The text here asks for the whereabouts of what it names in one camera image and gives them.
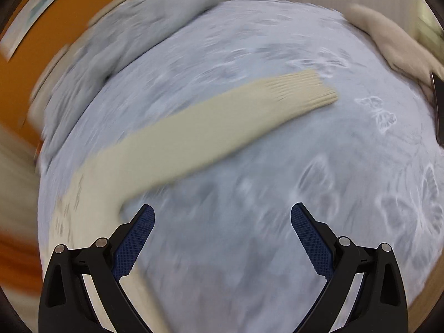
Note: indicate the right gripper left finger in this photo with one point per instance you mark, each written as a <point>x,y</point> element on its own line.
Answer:
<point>65,304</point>

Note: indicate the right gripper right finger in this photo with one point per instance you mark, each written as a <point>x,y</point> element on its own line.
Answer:
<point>380,305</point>

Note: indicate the cream knit sweater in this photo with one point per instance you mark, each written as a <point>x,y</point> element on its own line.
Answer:
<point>177,146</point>

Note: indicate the light blue butterfly bedspread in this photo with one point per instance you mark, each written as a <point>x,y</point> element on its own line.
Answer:
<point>223,256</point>

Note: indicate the black phone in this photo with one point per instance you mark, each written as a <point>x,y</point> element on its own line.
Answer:
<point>438,88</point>

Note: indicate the beige garment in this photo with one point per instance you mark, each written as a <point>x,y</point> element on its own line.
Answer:
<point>402,53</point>

